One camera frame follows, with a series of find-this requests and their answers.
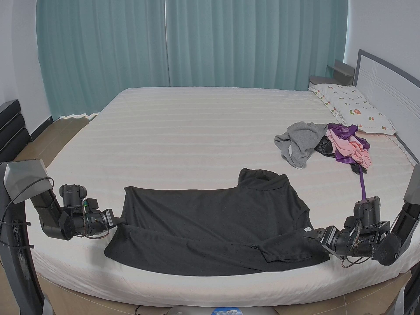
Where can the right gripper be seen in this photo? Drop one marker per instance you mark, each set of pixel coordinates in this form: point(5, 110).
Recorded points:
point(336, 241)

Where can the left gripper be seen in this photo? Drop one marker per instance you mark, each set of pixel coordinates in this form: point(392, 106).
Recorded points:
point(103, 223)

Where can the black T-shirt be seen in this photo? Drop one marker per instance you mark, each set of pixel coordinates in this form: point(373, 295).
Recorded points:
point(203, 221)

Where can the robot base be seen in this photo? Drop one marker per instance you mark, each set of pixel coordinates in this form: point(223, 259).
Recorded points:
point(223, 311)

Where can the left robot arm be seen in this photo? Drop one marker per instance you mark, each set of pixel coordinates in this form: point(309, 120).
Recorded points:
point(49, 215)

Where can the pile of clothes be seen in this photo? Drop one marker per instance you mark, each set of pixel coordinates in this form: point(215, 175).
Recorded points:
point(347, 148)

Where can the bed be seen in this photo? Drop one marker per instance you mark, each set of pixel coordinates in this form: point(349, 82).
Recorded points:
point(197, 136)

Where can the grey garment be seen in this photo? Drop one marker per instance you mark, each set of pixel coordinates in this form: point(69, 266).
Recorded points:
point(302, 139)

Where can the black chest of drawers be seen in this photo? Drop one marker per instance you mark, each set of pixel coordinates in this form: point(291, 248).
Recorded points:
point(13, 126)

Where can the white printed pillow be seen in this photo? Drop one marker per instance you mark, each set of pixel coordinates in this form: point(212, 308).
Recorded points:
point(352, 107)

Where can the grey bedside table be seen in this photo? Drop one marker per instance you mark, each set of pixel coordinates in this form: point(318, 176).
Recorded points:
point(341, 69)

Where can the blue-green curtain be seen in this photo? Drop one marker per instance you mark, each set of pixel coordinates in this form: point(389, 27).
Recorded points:
point(256, 28)
point(105, 44)

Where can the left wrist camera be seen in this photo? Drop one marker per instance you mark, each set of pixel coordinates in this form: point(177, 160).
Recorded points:
point(92, 205)

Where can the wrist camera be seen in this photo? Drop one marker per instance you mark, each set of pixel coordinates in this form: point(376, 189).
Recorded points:
point(349, 223)
point(92, 205)

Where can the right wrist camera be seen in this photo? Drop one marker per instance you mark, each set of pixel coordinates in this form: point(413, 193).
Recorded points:
point(349, 223)

